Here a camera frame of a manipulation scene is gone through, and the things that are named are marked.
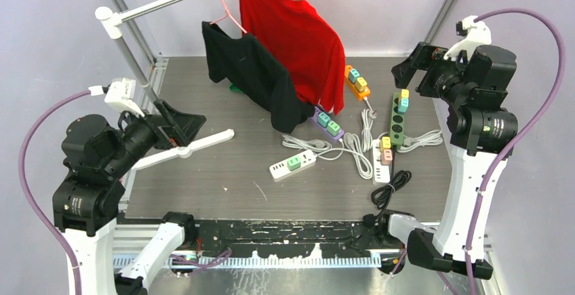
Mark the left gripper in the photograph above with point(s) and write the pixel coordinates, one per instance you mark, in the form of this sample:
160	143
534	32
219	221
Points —
186	126

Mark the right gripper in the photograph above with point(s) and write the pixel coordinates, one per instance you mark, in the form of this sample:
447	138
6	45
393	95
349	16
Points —
434	60

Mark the yellow plug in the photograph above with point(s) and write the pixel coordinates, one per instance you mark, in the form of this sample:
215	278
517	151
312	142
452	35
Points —
385	143

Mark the pink plug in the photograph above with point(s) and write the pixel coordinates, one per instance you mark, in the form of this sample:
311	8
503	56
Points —
386	157

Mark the white power strip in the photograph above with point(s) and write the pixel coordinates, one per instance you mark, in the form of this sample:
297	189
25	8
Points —
382	173
280	171

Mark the green plug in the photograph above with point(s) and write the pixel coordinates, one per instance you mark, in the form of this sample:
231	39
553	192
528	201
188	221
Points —
293	163

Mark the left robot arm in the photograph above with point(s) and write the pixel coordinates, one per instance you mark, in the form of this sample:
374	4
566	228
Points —
86	204

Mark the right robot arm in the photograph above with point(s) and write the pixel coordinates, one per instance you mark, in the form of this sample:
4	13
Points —
473	85

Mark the orange power strip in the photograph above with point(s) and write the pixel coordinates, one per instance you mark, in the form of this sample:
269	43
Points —
356	83

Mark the green power strip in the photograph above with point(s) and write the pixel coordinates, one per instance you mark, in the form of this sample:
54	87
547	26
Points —
399	106

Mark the black garment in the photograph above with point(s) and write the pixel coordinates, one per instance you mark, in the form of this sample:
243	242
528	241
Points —
249	66

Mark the purple power strip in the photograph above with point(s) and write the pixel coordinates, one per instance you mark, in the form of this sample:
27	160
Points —
327	125

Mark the red sweater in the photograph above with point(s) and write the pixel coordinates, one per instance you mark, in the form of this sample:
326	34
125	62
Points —
301	40

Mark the pink hanger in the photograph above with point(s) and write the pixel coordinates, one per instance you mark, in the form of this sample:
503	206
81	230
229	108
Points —
227	14

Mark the metal clothes rack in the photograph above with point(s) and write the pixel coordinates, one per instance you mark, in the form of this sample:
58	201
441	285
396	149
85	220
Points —
112	22

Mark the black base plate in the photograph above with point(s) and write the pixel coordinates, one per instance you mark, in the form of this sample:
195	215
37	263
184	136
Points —
288	239

